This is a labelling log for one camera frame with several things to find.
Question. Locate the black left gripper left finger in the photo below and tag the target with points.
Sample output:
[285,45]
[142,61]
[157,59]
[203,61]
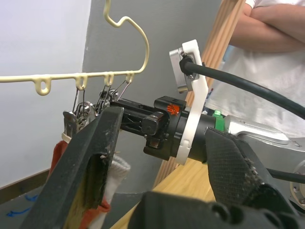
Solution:
[78,167]

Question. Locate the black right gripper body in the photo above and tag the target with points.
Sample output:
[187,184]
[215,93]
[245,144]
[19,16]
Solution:
[171,128]

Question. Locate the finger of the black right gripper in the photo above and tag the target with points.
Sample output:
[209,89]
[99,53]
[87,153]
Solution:
[135,106]
[132,124]

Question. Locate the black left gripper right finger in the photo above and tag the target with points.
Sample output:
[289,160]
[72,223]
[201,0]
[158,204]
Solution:
[228,167]

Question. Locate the metal hanger clip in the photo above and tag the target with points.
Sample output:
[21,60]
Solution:
[118,93]
[82,114]
[104,99]

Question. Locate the orange and white sock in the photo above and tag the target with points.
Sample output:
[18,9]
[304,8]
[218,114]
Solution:
[118,171]

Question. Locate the cream clip hanger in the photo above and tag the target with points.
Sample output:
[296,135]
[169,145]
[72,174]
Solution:
[145,43]

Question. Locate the person's white t-shirt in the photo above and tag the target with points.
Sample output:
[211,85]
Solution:
[262,71]

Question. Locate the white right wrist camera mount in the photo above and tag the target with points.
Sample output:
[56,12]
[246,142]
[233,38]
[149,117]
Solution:
[197,105]

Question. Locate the wooden post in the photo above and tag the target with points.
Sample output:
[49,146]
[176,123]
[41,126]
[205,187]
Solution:
[221,35]

